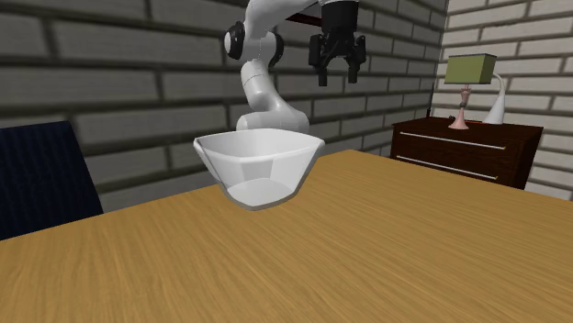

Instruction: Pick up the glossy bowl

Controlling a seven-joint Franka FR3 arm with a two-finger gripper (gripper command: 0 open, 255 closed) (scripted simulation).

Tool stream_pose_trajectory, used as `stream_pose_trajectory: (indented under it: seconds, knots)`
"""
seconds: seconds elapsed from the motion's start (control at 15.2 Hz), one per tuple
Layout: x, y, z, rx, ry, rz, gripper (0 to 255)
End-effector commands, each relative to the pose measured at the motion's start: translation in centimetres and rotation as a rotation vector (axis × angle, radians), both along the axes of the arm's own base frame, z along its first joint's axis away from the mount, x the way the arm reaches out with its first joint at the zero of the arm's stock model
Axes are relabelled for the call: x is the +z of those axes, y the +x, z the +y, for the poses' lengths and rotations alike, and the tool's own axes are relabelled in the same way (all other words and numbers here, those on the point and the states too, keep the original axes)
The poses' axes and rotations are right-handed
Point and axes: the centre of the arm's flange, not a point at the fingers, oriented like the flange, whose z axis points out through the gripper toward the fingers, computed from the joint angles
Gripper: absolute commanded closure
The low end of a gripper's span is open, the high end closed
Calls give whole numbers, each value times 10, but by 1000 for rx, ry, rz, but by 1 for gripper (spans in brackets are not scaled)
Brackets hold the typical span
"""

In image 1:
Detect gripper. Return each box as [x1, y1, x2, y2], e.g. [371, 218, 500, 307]
[308, 2, 367, 87]

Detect white square bowl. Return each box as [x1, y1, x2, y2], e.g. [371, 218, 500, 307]
[192, 128, 327, 212]

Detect dark brown chest of drawers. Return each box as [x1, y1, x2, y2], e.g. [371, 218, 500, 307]
[388, 53, 545, 191]

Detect dark blue chair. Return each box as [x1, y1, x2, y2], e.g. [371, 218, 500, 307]
[0, 119, 105, 242]

